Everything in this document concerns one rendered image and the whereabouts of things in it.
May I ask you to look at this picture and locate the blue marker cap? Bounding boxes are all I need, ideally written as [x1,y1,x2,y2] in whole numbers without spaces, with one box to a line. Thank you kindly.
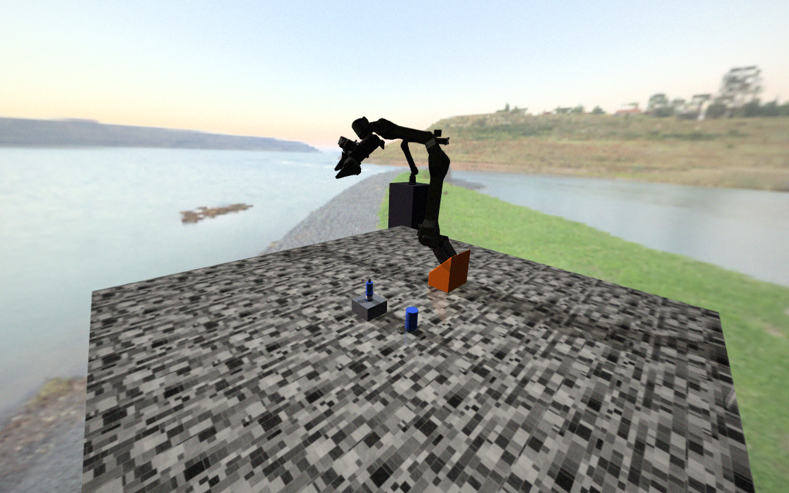
[405,307,418,331]

